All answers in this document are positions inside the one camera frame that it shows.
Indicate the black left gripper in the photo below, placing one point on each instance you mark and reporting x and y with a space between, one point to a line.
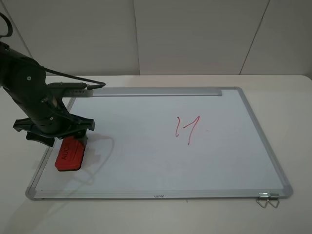
45 122

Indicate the red whiteboard eraser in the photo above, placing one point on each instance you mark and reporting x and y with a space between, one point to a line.
70 155

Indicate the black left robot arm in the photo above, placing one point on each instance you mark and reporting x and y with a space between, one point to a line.
24 79

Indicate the grey whiteboard pen tray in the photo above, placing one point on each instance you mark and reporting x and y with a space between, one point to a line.
157 91

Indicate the white aluminium-framed whiteboard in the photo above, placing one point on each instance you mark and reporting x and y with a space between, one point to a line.
166 147

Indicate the left silver binder clip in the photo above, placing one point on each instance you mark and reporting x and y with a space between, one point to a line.
262 200

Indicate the silver binder clip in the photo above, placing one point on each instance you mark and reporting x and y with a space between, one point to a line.
273 199
262 200

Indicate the right silver binder clip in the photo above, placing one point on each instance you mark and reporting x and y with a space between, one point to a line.
273 199

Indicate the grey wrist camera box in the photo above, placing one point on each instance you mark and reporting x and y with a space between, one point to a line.
70 90

